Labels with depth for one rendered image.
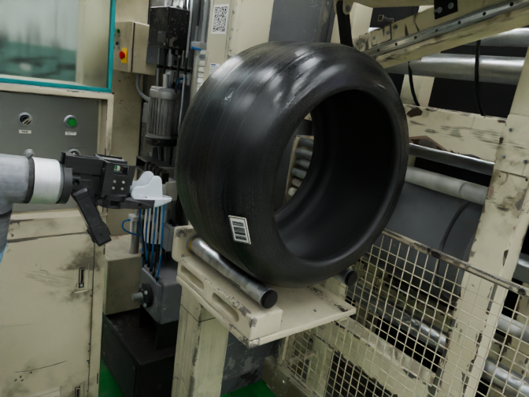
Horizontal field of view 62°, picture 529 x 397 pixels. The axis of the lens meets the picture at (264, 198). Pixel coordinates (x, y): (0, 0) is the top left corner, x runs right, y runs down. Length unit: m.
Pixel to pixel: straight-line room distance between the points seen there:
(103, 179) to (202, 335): 0.81
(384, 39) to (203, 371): 1.17
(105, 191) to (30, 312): 0.80
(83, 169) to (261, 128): 0.32
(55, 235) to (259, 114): 0.82
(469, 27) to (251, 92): 0.60
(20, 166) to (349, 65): 0.64
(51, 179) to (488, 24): 0.99
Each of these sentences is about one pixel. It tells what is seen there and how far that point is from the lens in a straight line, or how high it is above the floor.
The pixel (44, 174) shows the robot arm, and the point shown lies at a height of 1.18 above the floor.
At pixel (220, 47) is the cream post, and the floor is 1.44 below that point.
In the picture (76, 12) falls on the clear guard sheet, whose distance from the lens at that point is 1.39.
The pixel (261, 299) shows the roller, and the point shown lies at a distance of 1.00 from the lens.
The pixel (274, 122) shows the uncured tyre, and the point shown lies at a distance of 0.84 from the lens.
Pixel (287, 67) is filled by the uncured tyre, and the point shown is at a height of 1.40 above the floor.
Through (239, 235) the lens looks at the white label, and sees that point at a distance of 0.88.
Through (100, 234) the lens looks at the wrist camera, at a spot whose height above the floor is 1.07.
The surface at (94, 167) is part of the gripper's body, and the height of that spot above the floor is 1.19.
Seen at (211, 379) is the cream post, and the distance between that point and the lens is 1.61.
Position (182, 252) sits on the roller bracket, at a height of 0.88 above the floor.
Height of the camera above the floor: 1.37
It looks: 15 degrees down
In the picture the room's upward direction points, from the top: 8 degrees clockwise
